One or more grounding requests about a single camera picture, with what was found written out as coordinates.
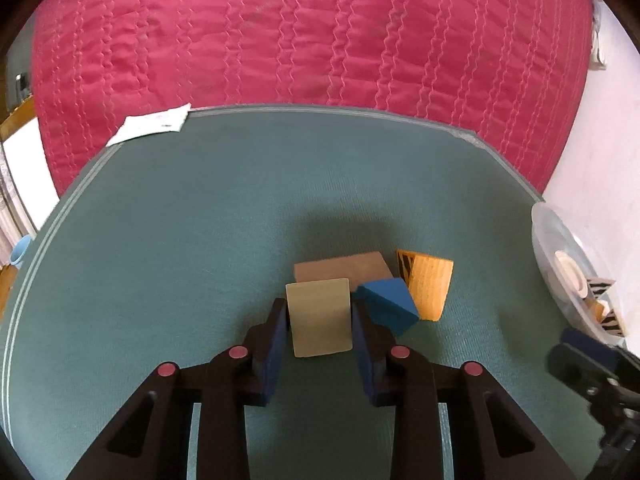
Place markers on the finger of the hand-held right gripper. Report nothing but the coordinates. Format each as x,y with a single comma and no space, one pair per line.
585,355

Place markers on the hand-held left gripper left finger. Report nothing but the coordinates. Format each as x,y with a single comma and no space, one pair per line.
272,360

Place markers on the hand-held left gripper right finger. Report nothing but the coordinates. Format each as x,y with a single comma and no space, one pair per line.
362,360

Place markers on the light wooden block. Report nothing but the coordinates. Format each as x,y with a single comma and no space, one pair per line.
320,317

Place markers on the blue wedge block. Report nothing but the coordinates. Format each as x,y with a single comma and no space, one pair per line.
392,305

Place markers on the tan wooden wedge block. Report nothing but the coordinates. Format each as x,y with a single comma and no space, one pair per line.
345,266

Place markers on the orange striped wedge block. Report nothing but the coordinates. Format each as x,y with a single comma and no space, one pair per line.
427,285

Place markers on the clear plastic container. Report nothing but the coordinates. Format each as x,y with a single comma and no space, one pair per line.
550,260

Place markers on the white paper sheet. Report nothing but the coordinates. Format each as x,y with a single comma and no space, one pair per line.
150,124

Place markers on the light blue cup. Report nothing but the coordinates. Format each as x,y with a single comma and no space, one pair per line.
21,251

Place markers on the patterned white curtain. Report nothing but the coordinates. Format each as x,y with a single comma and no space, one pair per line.
12,215

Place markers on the red quilted blanket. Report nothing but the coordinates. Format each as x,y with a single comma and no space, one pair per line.
300,35

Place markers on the wooden window frame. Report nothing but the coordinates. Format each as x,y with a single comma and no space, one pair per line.
17,115

